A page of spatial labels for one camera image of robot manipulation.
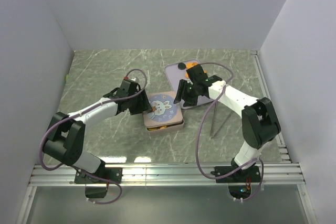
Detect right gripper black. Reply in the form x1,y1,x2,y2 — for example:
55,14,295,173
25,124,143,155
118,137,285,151
173,79,199,108

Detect silver tin lid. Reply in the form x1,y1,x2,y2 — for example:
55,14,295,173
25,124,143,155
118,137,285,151
143,91,183,128

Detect square cookie tin with liners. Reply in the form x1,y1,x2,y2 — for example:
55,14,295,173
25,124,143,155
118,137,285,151
146,120,184,136

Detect metal tongs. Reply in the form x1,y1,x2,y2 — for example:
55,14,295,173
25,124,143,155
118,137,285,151
209,102,233,138

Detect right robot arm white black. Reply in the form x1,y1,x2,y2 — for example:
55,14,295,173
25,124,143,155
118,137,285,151
174,64,281,182

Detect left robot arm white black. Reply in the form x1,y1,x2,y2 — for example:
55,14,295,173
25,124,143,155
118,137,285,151
38,77,151,183

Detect lavender cookie tray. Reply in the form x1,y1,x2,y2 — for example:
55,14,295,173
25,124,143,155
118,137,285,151
164,59,213,109

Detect black round cookie top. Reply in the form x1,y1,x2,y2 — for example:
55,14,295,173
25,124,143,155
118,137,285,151
177,62,185,70

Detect orange round cookie top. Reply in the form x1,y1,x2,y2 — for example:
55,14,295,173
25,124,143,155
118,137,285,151
186,62,198,69

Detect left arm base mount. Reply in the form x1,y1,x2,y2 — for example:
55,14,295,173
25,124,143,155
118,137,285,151
74,166,123,205

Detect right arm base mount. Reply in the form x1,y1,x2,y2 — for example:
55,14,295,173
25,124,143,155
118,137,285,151
211,165,262,200

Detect aluminium side rail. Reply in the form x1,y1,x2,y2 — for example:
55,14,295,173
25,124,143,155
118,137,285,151
250,50,292,163

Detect aluminium front rail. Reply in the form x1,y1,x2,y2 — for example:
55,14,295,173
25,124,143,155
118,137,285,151
28,163,306,187

